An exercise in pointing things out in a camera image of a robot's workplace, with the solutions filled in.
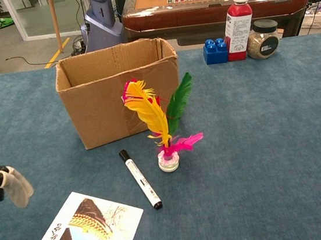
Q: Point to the red juice bottle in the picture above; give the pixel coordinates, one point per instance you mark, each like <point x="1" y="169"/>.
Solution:
<point x="238" y="25"/>

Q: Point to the white power strip with plugs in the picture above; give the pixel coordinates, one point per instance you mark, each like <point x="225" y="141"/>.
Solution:
<point x="78" y="44"/>

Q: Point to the feather shuttlecock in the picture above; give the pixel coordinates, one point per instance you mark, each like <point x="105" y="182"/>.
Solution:
<point x="150" y="109"/>

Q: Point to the open cardboard box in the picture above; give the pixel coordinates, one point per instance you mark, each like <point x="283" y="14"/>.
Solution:
<point x="98" y="116"/>

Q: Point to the glass jar black lid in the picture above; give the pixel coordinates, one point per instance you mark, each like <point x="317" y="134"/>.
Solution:
<point x="262" y="46"/>

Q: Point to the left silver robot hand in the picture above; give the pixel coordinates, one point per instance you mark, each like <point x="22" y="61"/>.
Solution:
<point x="16" y="187"/>

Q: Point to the blue building block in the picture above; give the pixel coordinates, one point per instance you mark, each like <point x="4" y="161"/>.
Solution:
<point x="214" y="56"/>

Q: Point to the blue table mat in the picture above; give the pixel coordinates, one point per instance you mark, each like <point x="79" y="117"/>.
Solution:
<point x="268" y="142"/>

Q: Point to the brown mahjong table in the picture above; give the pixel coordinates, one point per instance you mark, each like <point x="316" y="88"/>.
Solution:
<point x="194" y="16"/>

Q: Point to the wooden pole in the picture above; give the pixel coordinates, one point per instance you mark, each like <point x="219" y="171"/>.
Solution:
<point x="55" y="21"/>

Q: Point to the white printed card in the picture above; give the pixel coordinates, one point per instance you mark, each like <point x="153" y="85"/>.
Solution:
<point x="98" y="230"/>

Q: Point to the black white marker pen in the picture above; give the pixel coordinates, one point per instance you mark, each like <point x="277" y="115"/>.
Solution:
<point x="140" y="181"/>

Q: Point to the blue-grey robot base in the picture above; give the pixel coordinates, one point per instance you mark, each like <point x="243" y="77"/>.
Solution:
<point x="102" y="24"/>

